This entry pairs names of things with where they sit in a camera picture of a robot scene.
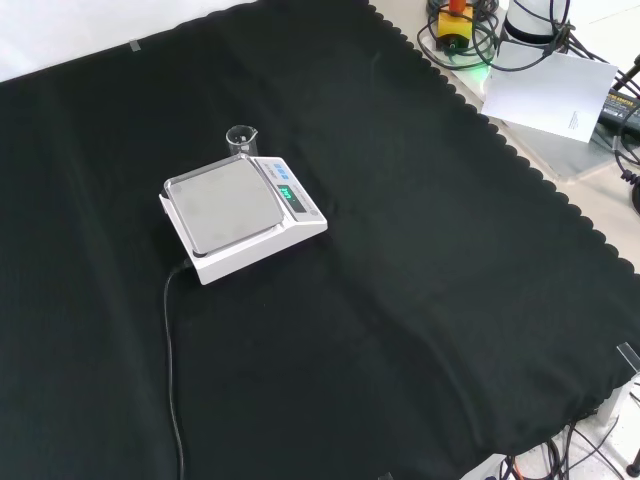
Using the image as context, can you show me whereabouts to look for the small clear glass beaker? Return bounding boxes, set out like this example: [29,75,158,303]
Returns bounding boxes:
[225,124,259,161]

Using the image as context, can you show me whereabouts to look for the black bench cloth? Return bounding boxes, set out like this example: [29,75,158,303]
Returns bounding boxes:
[0,0,640,480]

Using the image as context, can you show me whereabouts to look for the white electronic balance steel pan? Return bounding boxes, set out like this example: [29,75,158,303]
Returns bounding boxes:
[158,153,329,286]

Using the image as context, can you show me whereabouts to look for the yellow stop button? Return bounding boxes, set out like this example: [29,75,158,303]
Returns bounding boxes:
[435,0,476,54]

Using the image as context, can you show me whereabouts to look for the white paper sheet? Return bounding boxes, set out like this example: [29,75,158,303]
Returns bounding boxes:
[480,51,620,145]

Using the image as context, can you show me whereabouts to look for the black power adapter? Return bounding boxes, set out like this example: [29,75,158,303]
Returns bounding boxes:
[597,87,640,133]

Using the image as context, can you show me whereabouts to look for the black balance power cable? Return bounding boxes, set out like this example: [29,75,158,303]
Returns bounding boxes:
[163,259,194,480]

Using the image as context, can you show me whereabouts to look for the black looped cable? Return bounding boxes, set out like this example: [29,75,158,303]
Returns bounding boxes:
[416,0,506,72]

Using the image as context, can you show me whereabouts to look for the grey metal base plate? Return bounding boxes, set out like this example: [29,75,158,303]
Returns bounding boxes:
[492,115,640,180]

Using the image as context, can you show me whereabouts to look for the black coiled cable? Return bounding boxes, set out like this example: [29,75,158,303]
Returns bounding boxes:
[611,130,640,217]

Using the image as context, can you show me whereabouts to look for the black floor cable bundle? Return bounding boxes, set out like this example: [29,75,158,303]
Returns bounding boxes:
[497,418,640,480]

